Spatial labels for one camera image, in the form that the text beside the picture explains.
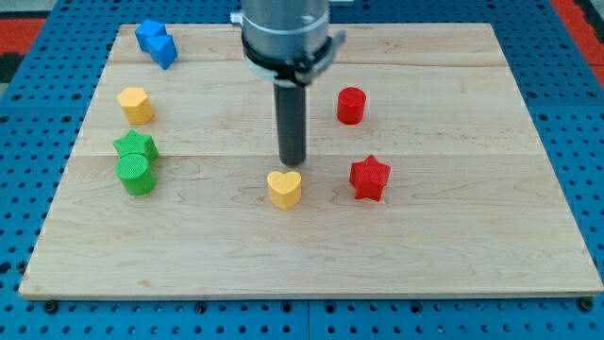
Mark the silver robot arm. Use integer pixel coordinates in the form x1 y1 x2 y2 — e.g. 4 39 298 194
230 0 346 87

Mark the yellow hexagon block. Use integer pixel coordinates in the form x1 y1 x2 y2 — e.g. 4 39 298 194
117 87 155 125

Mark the yellow heart block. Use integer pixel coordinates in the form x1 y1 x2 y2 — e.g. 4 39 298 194
267 171 302 210

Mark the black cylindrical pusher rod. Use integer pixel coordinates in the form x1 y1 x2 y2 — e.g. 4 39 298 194
274 85 307 166

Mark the red star block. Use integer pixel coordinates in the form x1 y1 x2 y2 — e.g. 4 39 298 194
349 155 392 201

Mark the red cylinder block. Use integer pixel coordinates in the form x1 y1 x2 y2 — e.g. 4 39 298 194
337 87 366 125

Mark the wooden board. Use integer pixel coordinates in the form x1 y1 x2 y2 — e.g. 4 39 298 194
19 24 603 300

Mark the green cylinder block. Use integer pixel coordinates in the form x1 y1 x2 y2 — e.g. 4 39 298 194
115 154 157 196

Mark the green star block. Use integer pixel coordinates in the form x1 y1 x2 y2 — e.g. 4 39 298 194
112 129 159 162

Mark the blue triangle block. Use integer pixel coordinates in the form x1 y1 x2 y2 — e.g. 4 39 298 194
145 35 177 70

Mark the blue cube block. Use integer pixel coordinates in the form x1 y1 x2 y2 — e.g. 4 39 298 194
135 20 167 53

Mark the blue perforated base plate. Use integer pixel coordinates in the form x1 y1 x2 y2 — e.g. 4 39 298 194
1 0 603 339

